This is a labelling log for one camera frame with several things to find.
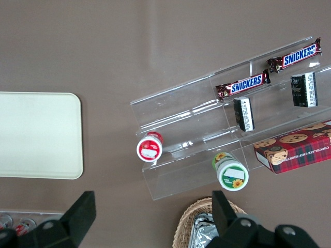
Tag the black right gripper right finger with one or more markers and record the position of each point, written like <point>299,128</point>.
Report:
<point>232,232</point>

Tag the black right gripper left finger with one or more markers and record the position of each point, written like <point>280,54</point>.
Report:
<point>64,227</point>

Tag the light oval wicker basket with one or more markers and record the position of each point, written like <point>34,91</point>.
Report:
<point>184,222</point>

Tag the cream rectangular plastic tray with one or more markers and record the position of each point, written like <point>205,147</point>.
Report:
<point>38,134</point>

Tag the aluminium foil container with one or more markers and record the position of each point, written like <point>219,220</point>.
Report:
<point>203,232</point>

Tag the clear acrylic bottle rack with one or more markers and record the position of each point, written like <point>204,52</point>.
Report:
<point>31,213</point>

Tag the red cola bottle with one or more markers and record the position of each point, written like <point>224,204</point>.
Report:
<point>5,222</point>
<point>24,225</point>

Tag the green sunflower lidded cup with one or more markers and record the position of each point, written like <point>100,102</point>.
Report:
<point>232,175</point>

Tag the red tartan cookie box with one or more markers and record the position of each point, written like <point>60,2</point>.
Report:
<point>297,152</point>

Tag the red lidded cup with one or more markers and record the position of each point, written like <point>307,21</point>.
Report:
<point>149,151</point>

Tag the small black snack box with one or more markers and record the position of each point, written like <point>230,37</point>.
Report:
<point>301,89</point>
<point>243,113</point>

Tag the clear acrylic stepped shelf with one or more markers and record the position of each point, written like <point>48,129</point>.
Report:
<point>181,118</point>

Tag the Snickers chocolate bar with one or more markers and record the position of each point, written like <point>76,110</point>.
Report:
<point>244,85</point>
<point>297,56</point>

